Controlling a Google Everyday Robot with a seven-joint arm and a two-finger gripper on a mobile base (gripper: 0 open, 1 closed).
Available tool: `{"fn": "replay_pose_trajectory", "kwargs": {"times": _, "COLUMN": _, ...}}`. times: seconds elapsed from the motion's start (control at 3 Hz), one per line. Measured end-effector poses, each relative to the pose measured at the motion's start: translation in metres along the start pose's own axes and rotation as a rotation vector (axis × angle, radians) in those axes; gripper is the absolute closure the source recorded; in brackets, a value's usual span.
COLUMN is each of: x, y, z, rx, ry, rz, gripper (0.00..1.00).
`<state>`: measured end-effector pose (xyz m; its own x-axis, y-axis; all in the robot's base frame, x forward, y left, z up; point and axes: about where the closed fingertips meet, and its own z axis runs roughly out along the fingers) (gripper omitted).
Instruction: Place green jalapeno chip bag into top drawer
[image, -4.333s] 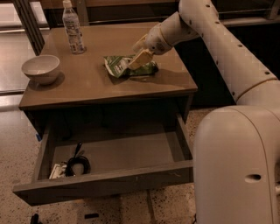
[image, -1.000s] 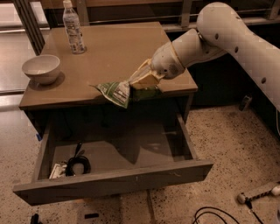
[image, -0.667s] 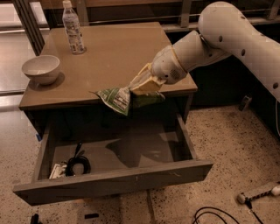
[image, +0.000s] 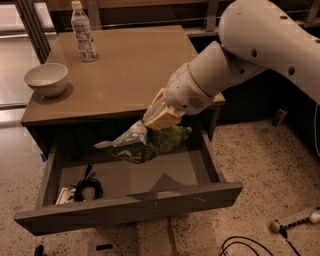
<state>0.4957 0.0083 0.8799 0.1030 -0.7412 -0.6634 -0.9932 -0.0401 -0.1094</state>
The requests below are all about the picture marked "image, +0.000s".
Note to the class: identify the green jalapeno chip bag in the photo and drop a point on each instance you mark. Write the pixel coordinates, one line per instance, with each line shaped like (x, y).
(140, 144)

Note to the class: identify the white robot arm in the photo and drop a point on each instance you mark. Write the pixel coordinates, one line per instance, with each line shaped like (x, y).
(254, 35)

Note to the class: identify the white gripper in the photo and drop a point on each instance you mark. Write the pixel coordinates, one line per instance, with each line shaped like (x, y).
(184, 90)

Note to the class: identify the white power strip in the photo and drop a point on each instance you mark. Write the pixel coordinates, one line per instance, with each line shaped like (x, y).
(308, 215)

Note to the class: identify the metal railing frame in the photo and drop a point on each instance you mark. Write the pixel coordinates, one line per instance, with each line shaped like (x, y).
(198, 17)

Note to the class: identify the open grey top drawer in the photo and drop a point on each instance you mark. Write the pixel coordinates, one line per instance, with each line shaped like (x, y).
(184, 180)

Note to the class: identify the small black floor object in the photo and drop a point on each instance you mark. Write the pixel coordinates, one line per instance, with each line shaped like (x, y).
(39, 251)

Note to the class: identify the clear plastic water bottle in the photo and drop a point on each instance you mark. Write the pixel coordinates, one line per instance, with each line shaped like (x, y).
(82, 32)

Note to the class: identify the white ceramic bowl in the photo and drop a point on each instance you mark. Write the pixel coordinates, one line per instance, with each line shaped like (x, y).
(48, 79)

